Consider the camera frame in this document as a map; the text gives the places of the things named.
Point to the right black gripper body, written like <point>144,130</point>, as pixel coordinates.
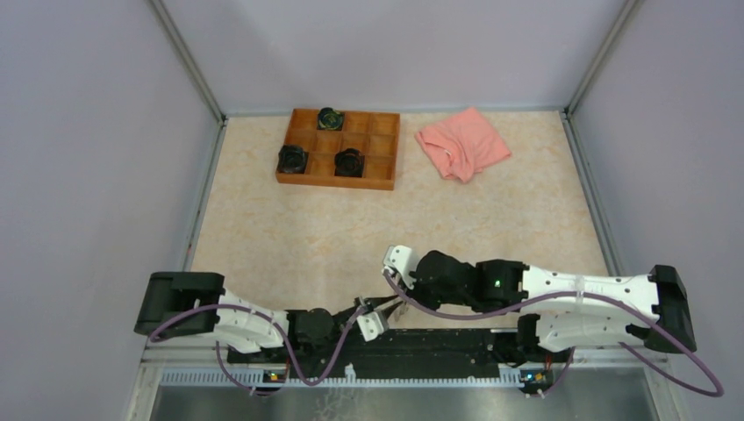
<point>427,297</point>

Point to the metal key holder plate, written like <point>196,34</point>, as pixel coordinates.
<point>396,311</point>

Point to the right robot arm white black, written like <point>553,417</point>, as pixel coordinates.
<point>560,310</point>

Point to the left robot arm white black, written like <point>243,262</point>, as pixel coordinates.
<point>179,304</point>

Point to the pink folded cloth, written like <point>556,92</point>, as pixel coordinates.
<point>462,145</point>

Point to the black rolled belt middle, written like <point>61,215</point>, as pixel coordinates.
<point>349,163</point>

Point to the black rolled belt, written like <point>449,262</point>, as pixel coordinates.
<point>349,163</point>
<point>329,119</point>
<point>292,159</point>

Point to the orange wooden compartment tray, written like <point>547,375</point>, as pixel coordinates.
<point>375,134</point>

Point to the black rolled belt left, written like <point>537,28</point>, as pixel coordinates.
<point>292,159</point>

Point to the black rolled belt top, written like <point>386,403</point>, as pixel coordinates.
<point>329,119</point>

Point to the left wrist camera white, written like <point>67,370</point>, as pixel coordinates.
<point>372,325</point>

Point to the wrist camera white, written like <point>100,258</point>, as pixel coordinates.
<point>372,325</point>
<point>403,261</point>

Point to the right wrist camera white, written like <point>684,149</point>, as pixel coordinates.
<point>403,261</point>

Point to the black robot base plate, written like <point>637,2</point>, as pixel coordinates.
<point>406,354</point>

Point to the white slotted cable duct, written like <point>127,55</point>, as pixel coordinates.
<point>258,378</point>

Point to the aluminium frame rails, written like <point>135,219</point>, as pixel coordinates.
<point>666,404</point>

